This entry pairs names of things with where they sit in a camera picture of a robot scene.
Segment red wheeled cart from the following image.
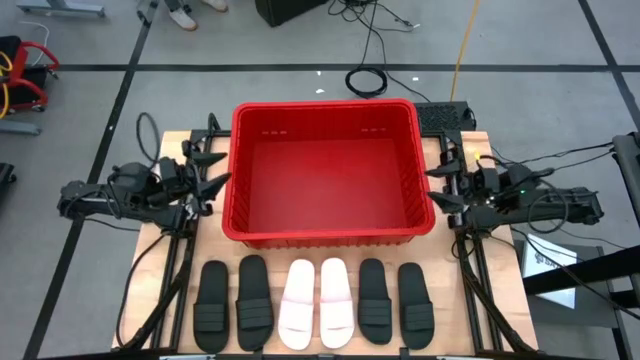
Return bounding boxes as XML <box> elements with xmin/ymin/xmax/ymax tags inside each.
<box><xmin>0</xmin><ymin>34</ymin><xmax>61</xmax><ymax>114</ymax></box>

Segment grey metal floor foot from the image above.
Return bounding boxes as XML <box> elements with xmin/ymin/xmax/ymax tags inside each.
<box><xmin>15</xmin><ymin>0</ymin><xmax>107</xmax><ymax>19</ymax></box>

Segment tangled black floor cables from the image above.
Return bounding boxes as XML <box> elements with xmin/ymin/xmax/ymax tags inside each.
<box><xmin>327</xmin><ymin>0</ymin><xmax>417</xmax><ymax>69</ymax></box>

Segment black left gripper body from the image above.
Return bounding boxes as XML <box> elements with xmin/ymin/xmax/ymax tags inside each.
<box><xmin>169</xmin><ymin>151</ymin><xmax>214</xmax><ymax>218</ymax></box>

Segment black metal bar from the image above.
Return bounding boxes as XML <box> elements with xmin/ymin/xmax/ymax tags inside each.
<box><xmin>522</xmin><ymin>247</ymin><xmax>640</xmax><ymax>296</ymax></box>

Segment white slide sandal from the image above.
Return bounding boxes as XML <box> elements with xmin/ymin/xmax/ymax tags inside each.
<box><xmin>277</xmin><ymin>258</ymin><xmax>316</xmax><ymax>351</ymax></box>
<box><xmin>319</xmin><ymin>257</ymin><xmax>356</xmax><ymax>350</ymax></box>

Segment black perforated box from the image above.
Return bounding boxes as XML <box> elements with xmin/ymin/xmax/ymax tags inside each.
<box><xmin>414</xmin><ymin>101</ymin><xmax>477</xmax><ymax>134</ymax></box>

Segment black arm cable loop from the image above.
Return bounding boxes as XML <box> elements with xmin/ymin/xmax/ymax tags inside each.
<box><xmin>136</xmin><ymin>111</ymin><xmax>163</xmax><ymax>169</ymax></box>

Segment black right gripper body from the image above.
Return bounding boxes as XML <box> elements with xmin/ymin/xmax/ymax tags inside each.
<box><xmin>449</xmin><ymin>151</ymin><xmax>501</xmax><ymax>228</ymax></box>

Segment black slide sandal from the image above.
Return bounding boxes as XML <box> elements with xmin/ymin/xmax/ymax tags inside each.
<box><xmin>397</xmin><ymin>262</ymin><xmax>436</xmax><ymax>351</ymax></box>
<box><xmin>193</xmin><ymin>259</ymin><xmax>231</xmax><ymax>355</ymax></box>
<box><xmin>357</xmin><ymin>257</ymin><xmax>394</xmax><ymax>346</ymax></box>
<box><xmin>235</xmin><ymin>254</ymin><xmax>275</xmax><ymax>352</ymax></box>

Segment red plastic bin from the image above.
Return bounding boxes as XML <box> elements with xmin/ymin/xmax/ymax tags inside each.
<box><xmin>221</xmin><ymin>98</ymin><xmax>437</xmax><ymax>250</ymax></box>

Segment yellow floor cable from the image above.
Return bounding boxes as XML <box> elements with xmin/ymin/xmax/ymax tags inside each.
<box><xmin>449</xmin><ymin>0</ymin><xmax>482</xmax><ymax>103</ymax></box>

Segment coiled black floor cable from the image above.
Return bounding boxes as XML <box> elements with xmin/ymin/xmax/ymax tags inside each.
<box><xmin>344</xmin><ymin>66</ymin><xmax>389</xmax><ymax>100</ymax></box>

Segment black floor box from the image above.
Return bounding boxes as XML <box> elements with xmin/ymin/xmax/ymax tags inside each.
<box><xmin>254</xmin><ymin>0</ymin><xmax>331</xmax><ymax>28</ymax></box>

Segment white printed paper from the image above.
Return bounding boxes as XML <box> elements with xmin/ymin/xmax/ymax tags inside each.
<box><xmin>521</xmin><ymin>233</ymin><xmax>579</xmax><ymax>310</ymax></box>

